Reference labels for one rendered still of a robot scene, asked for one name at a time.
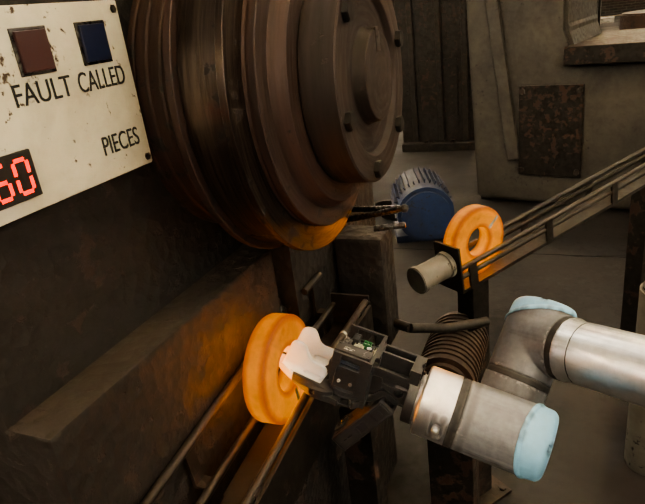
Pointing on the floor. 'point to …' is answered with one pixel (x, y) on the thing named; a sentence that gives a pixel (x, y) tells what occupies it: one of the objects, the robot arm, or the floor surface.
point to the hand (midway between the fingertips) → (278, 356)
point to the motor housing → (457, 471)
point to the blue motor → (422, 205)
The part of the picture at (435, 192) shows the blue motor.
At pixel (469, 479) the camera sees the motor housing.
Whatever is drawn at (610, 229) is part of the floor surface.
